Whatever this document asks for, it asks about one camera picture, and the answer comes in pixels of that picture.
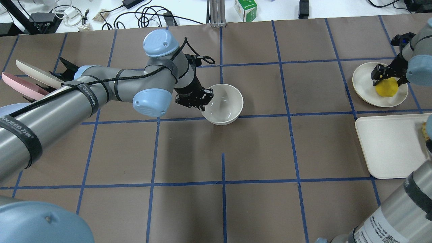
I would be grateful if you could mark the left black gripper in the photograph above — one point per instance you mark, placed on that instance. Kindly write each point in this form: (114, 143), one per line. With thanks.
(190, 88)

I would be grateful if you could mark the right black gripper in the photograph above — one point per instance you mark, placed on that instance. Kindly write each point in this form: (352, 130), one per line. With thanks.
(398, 65)

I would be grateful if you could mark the yellow lemon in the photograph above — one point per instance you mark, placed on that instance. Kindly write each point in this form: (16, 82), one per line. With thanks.
(387, 87)

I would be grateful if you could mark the white ceramic bowl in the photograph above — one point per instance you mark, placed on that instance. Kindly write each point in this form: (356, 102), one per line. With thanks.
(225, 106)

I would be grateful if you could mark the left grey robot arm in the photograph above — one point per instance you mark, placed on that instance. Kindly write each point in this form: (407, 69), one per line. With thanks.
(26, 133)

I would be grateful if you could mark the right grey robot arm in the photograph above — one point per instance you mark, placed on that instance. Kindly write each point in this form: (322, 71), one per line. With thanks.
(405, 216)

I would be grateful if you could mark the small cream plate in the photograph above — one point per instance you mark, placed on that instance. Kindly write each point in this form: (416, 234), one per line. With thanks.
(363, 86)

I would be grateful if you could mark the striped bread piece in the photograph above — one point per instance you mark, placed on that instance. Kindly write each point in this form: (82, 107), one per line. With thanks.
(424, 132)

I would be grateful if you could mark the white rectangular tray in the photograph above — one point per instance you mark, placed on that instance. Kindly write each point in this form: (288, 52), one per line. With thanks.
(393, 145)

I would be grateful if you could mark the black power adapter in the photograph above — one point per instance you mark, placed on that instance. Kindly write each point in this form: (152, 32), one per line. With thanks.
(170, 19)

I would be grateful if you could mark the green white carton box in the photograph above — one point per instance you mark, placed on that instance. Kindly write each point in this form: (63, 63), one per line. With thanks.
(246, 9)

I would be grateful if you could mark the black device on desk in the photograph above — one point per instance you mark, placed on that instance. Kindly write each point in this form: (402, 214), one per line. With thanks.
(303, 9)

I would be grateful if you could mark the black dish rack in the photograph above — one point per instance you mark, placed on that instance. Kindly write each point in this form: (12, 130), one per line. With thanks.
(67, 74)

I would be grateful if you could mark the cream plate in rack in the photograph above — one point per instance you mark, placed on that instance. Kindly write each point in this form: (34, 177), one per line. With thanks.
(39, 75)

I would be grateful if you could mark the pink plate in rack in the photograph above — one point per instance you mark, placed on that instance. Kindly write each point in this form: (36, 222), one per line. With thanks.
(24, 87)

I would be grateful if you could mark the light blue plate in rack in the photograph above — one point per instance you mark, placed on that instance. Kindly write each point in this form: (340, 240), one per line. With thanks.
(9, 109)

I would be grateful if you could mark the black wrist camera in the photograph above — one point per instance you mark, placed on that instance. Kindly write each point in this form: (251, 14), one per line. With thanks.
(401, 40)

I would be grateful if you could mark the aluminium frame post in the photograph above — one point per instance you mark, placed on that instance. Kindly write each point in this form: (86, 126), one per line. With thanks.
(216, 13)

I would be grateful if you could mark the white charger with cable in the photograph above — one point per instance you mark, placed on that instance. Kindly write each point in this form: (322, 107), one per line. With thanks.
(70, 15)

